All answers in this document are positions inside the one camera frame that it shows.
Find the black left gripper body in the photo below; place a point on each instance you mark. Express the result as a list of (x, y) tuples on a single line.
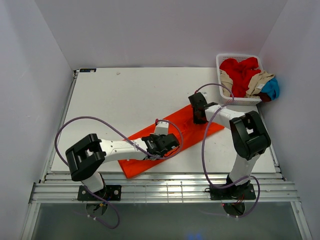
[(154, 137)]

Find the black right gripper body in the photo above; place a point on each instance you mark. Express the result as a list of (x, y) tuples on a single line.
[(196, 121)]

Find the orange t-shirt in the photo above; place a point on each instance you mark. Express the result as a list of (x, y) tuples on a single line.
[(186, 131)]

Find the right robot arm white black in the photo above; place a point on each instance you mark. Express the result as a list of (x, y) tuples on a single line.
[(249, 136)]

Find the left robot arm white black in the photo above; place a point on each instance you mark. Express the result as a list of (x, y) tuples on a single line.
[(87, 155)]

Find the white plastic laundry basket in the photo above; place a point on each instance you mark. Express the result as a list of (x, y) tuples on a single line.
[(232, 100)]

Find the red t-shirt in basket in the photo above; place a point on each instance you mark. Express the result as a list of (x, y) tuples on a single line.
[(236, 76)]

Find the beige t-shirt in basket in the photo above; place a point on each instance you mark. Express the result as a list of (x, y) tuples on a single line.
[(255, 86)]

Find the dark red t-shirt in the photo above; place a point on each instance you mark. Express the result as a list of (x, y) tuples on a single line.
[(264, 97)]

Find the blue t-shirt in basket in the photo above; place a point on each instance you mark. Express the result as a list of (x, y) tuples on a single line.
[(271, 89)]

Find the blue label sticker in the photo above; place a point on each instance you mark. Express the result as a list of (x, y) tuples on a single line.
[(87, 70)]

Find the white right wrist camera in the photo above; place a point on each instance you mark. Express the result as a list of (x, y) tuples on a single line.
[(204, 94)]

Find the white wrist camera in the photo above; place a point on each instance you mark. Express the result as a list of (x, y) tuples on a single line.
[(161, 128), (204, 94)]

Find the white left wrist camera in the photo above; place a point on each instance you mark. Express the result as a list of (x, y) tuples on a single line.
[(161, 128)]

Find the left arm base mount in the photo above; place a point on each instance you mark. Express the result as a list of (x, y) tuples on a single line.
[(109, 192)]

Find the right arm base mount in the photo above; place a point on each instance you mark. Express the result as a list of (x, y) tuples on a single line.
[(241, 192)]

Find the aluminium frame rail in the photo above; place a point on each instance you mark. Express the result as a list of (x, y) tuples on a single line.
[(160, 188)]

